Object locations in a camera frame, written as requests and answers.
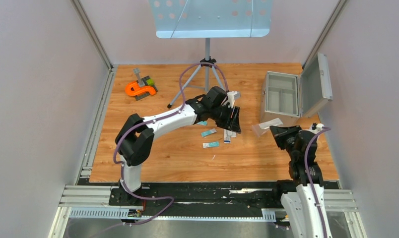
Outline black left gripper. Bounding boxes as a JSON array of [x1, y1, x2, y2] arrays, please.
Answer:
[[210, 104, 242, 134]]

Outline small white blue box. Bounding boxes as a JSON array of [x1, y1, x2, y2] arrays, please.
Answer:
[[223, 130, 231, 143]]

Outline white pads zip bag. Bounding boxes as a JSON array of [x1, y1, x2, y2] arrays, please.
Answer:
[[252, 118, 283, 137]]

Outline blue white sachet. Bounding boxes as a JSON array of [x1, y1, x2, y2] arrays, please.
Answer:
[[201, 128, 217, 137], [202, 141, 220, 148]]

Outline white pad strips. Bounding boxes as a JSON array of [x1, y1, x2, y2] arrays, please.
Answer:
[[227, 131, 237, 137]]

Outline grey plastic tray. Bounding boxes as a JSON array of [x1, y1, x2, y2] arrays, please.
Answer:
[[264, 71, 299, 117]]

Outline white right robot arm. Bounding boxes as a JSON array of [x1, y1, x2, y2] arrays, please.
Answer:
[[270, 123, 332, 238]]

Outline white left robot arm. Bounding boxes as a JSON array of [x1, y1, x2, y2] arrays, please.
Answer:
[[113, 86, 241, 205]]

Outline blue Basewing sachet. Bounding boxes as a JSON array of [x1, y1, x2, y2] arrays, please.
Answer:
[[197, 121, 207, 126]]

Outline grey metal case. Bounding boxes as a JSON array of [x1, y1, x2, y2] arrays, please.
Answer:
[[260, 53, 333, 126]]

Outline orange grey toy fixture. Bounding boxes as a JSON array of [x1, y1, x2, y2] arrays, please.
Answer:
[[125, 68, 158, 101]]

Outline blue music stand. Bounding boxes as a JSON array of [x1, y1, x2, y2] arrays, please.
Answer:
[[148, 0, 273, 91]]

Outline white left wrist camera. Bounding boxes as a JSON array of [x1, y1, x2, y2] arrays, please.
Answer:
[[225, 91, 241, 108]]

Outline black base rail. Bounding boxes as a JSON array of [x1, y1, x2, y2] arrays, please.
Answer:
[[109, 180, 296, 218]]

